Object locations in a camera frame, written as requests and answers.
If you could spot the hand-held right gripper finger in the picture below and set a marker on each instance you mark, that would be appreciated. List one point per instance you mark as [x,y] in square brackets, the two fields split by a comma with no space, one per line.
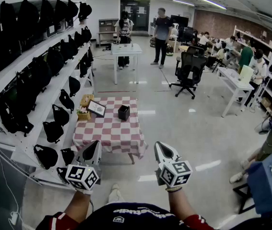
[157,152]
[174,152]

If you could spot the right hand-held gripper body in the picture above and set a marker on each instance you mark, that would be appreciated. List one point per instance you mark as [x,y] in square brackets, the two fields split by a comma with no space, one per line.
[175,172]

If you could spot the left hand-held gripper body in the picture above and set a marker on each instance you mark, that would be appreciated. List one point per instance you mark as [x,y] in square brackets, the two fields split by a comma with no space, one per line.
[81,176]

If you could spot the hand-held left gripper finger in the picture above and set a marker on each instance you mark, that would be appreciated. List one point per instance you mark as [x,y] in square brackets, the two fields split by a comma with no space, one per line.
[99,152]
[81,154]

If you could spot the black pen holder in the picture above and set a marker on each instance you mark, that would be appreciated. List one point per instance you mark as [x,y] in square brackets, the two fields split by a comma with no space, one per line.
[123,114]

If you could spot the person's right forearm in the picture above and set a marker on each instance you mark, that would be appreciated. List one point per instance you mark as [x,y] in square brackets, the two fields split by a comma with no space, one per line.
[180,202]

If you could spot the person's left forearm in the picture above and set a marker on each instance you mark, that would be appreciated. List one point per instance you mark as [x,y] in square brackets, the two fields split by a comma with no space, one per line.
[78,205]

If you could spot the pink checkered tablecloth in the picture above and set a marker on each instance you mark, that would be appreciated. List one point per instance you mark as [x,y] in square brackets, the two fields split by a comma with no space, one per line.
[111,133]

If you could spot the wooden table leg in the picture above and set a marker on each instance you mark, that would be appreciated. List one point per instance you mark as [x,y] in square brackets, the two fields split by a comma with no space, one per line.
[133,159]

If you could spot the wicker basket with flowers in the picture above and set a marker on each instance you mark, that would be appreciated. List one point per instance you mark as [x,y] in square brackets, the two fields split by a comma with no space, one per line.
[84,116]

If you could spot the black framed picture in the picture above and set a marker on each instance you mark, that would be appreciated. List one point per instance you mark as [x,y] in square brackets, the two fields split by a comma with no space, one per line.
[96,108]

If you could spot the wicker tissue box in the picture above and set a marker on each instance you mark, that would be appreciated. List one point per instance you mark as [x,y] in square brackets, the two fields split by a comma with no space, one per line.
[86,99]

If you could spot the person's dark and red shirt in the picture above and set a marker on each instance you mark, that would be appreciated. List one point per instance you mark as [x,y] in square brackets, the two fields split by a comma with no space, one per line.
[131,221]

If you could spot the black metal stand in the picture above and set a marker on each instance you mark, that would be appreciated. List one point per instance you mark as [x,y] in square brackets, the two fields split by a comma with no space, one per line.
[243,193]

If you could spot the black office chair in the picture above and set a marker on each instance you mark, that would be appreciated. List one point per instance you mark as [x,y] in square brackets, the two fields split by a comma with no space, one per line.
[191,66]

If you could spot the blue covered table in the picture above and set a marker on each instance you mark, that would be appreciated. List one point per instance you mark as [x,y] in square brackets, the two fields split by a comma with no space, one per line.
[263,188]

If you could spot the rows of black bags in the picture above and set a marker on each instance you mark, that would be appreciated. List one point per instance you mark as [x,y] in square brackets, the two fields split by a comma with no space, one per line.
[39,73]

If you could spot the white floor fan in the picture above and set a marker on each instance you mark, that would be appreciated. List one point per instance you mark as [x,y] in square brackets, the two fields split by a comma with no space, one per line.
[262,128]

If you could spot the white long table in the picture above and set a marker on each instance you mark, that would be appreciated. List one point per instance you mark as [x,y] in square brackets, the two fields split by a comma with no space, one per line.
[231,80]

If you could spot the round wooden table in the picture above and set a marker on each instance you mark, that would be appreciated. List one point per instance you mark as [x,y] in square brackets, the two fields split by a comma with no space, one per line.
[185,48]

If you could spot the white square table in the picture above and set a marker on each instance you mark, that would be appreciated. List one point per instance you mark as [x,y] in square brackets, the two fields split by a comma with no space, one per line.
[126,49]

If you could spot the white container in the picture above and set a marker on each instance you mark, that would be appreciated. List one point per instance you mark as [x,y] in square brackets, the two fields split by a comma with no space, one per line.
[247,74]

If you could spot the grey hutch desk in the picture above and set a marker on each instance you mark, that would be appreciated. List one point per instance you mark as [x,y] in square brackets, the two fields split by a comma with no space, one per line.
[107,32]

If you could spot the black monitor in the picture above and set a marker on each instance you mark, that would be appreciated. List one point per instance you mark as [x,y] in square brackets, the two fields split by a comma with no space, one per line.
[179,20]

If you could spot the black double door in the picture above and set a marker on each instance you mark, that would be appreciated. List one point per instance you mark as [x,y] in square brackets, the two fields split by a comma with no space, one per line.
[140,15]

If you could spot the ceiling light strip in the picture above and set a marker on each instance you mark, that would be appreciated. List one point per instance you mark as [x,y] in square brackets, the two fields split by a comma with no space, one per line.
[212,3]
[183,2]

